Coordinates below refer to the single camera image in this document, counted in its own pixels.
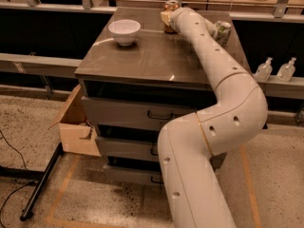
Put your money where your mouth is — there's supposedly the top grey drawer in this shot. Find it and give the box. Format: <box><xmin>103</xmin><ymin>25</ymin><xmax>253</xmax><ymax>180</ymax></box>
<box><xmin>81</xmin><ymin>95</ymin><xmax>198</xmax><ymax>132</ymax></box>

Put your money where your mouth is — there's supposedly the black metal floor bar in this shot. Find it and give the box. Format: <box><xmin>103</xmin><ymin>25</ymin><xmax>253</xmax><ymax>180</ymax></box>
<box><xmin>20</xmin><ymin>143</ymin><xmax>64</xmax><ymax>221</ymax></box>

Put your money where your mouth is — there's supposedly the grey drawer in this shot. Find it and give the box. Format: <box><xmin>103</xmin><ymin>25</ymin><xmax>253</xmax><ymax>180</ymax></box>
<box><xmin>96</xmin><ymin>137</ymin><xmax>159</xmax><ymax>162</ymax></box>
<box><xmin>81</xmin><ymin>95</ymin><xmax>198</xmax><ymax>132</ymax></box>
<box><xmin>104</xmin><ymin>165</ymin><xmax>163</xmax><ymax>185</ymax></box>

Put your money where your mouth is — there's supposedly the clear sanitizer bottle right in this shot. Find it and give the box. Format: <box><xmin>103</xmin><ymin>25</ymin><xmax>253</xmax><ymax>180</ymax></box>
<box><xmin>276</xmin><ymin>57</ymin><xmax>296</xmax><ymax>82</ymax></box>

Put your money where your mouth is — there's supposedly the clear sanitizer bottle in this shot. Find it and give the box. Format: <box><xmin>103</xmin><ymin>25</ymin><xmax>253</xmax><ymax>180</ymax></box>
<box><xmin>276</xmin><ymin>57</ymin><xmax>296</xmax><ymax>82</ymax></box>
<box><xmin>254</xmin><ymin>57</ymin><xmax>273</xmax><ymax>82</ymax></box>

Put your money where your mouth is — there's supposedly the white bowl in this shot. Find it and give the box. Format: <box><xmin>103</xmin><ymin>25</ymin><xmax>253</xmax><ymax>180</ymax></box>
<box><xmin>108</xmin><ymin>19</ymin><xmax>141</xmax><ymax>46</ymax></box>

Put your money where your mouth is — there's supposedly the clear sanitizer bottle left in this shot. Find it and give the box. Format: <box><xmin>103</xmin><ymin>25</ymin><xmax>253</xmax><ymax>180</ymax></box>
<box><xmin>254</xmin><ymin>57</ymin><xmax>273</xmax><ymax>82</ymax></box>

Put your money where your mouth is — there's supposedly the black floor cable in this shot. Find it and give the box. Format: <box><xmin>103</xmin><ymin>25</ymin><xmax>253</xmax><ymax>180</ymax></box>
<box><xmin>0</xmin><ymin>129</ymin><xmax>36</xmax><ymax>228</ymax></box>

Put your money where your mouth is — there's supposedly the bottom grey drawer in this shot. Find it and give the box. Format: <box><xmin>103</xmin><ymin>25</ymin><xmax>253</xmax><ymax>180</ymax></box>
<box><xmin>104</xmin><ymin>165</ymin><xmax>163</xmax><ymax>185</ymax></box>

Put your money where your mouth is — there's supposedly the middle grey drawer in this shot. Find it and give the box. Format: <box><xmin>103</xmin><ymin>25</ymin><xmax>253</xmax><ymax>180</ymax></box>
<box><xmin>96</xmin><ymin>137</ymin><xmax>159</xmax><ymax>162</ymax></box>

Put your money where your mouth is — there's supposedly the orange soda can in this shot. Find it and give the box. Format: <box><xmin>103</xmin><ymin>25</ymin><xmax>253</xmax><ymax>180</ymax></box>
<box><xmin>164</xmin><ymin>0</ymin><xmax>180</xmax><ymax>33</ymax></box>

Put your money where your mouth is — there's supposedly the cardboard box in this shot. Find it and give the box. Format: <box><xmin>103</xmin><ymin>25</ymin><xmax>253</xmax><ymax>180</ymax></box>
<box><xmin>49</xmin><ymin>85</ymin><xmax>100</xmax><ymax>156</ymax></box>

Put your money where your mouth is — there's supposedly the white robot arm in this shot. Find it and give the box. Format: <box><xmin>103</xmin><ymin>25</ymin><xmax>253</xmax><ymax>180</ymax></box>
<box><xmin>158</xmin><ymin>8</ymin><xmax>268</xmax><ymax>228</ymax></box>

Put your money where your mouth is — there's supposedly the green white 7up can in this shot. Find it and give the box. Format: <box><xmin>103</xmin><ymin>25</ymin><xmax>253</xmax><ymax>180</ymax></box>
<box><xmin>213</xmin><ymin>21</ymin><xmax>232</xmax><ymax>48</ymax></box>

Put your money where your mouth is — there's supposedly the grey drawer cabinet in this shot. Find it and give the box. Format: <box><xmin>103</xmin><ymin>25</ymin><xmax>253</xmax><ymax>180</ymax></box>
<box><xmin>74</xmin><ymin>7</ymin><xmax>255</xmax><ymax>188</ymax></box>

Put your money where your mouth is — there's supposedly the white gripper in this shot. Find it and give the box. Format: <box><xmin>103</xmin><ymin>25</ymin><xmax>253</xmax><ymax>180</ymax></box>
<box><xmin>161</xmin><ymin>8</ymin><xmax>193</xmax><ymax>32</ymax></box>

